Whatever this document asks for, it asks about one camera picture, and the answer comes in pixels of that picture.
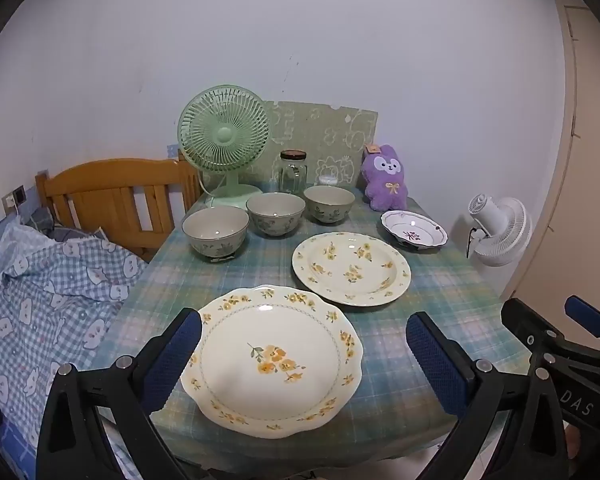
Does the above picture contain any purple plush toy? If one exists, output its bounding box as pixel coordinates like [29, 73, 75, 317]
[362, 144, 415, 212]

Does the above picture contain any grey plaid pillow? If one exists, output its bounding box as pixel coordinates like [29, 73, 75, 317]
[30, 206, 103, 242]

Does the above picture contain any white plate with red pattern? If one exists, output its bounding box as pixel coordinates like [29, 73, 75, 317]
[380, 210, 448, 250]

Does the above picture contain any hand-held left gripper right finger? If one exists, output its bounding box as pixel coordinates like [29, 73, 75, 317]
[406, 311, 571, 480]

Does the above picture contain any beige door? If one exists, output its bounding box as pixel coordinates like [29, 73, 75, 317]
[500, 0, 600, 351]

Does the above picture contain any wooden chair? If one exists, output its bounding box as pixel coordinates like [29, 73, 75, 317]
[35, 149, 203, 262]

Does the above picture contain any green cartoon print board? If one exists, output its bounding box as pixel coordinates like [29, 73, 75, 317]
[263, 100, 379, 187]

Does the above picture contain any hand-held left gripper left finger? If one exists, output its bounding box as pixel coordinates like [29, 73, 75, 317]
[36, 307, 203, 480]

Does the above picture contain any white fan cable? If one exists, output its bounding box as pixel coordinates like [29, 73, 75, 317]
[198, 169, 216, 202]

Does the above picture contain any green desk fan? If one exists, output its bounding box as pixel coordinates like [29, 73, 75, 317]
[177, 84, 272, 209]

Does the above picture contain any green plaid tablecloth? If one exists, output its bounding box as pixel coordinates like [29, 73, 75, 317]
[87, 182, 531, 463]

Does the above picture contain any glass jar with brown lid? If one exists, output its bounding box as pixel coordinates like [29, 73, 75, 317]
[278, 149, 308, 195]

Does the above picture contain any blue checkered bear blanket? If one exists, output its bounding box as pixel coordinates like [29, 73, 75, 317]
[0, 220, 148, 461]

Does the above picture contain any grey-green floral ceramic bowl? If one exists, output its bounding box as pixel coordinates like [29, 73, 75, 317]
[303, 185, 356, 225]
[181, 206, 250, 262]
[245, 192, 307, 237]

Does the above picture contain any white standing fan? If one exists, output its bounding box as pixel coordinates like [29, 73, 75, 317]
[466, 194, 533, 268]

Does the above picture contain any round yellow floral plate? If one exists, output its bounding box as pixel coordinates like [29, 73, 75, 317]
[292, 231, 412, 307]

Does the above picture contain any scalloped yellow floral plate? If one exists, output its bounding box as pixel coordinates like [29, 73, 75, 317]
[180, 285, 363, 438]

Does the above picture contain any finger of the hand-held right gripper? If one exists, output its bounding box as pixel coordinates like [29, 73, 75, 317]
[501, 298, 588, 371]
[565, 296, 600, 346]

